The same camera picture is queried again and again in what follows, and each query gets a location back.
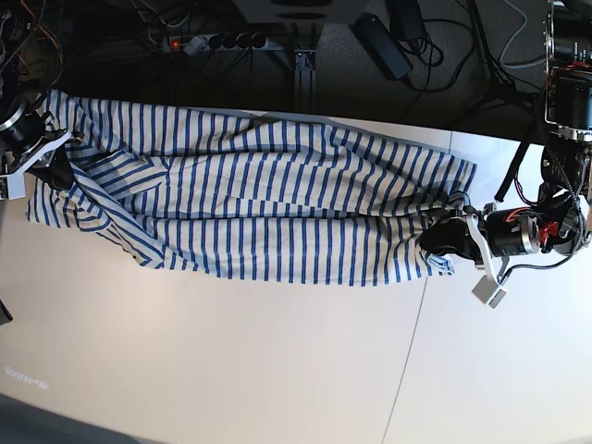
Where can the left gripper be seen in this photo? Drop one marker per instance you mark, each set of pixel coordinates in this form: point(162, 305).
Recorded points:
point(507, 233)

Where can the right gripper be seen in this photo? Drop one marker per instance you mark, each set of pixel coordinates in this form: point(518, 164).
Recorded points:
point(32, 144)

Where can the blue white striped T-shirt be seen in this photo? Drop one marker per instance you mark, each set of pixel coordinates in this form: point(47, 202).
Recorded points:
point(183, 189)

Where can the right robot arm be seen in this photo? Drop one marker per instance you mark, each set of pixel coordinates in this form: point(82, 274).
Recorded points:
point(19, 25)

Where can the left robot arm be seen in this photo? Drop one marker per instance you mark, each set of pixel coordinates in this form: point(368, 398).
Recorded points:
point(555, 221)

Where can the dark object at left edge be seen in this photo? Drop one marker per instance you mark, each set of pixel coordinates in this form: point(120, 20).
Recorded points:
point(5, 316)

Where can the black tripod stand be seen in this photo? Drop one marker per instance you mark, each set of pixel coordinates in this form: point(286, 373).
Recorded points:
point(501, 89)

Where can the black power adapter brick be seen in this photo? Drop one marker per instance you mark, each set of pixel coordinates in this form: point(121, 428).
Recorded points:
point(384, 51)

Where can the black power strip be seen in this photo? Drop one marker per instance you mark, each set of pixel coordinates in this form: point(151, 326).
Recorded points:
point(217, 42)

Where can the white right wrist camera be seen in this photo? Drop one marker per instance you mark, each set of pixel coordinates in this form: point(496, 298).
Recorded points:
point(12, 187)

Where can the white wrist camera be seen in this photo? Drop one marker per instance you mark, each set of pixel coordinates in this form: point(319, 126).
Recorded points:
point(489, 292)
point(12, 187)

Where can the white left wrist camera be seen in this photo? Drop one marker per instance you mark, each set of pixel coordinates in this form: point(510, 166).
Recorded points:
point(489, 292)

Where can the aluminium frame post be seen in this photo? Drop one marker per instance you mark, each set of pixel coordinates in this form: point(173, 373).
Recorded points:
point(304, 39)

